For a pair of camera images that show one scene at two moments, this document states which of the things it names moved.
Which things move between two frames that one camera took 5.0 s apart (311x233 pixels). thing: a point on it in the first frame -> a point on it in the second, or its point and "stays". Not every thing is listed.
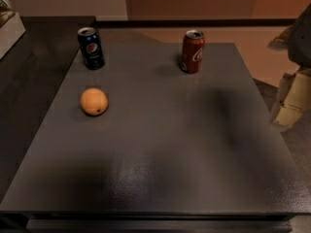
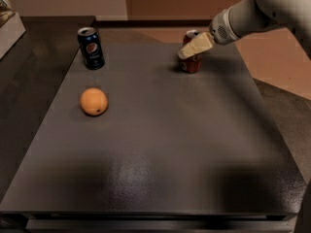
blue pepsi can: (91, 48) stays
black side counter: (31, 72) stays
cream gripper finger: (296, 101) -> (221, 30)
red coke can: (192, 51) stays
